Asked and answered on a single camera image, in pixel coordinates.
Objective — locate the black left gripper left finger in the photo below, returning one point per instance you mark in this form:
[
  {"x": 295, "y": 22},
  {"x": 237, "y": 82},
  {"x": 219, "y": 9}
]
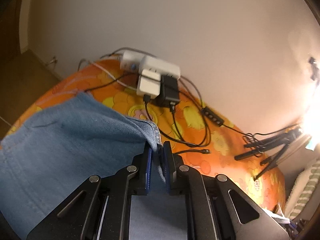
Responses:
[{"x": 99, "y": 208}]

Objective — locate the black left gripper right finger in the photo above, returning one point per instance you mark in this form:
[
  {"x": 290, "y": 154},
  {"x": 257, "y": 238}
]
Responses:
[{"x": 216, "y": 207}]

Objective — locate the light blue denim pants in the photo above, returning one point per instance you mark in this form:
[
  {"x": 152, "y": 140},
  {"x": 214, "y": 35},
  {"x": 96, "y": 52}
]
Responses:
[{"x": 58, "y": 148}]

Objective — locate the orange floral bedsheet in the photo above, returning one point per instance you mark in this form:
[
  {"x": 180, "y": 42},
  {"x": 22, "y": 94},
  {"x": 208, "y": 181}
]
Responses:
[{"x": 204, "y": 145}]

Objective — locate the green striped white blanket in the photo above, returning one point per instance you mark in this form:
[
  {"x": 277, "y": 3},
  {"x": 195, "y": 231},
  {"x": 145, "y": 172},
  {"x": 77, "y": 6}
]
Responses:
[{"x": 303, "y": 189}]

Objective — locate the black mini tripod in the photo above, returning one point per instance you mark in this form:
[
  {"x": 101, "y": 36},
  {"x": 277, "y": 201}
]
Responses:
[{"x": 259, "y": 147}]

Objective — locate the black power adapter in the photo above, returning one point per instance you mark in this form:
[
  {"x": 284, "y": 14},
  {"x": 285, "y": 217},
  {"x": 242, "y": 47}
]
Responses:
[{"x": 169, "y": 93}]

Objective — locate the white charger adapter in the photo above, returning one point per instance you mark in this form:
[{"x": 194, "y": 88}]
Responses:
[{"x": 149, "y": 83}]

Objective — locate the white power strip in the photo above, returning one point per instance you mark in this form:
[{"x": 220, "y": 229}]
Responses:
[{"x": 135, "y": 62}]

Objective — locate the black inline cable switch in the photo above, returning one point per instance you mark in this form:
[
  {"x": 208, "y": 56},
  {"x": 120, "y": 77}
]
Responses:
[{"x": 212, "y": 116}]

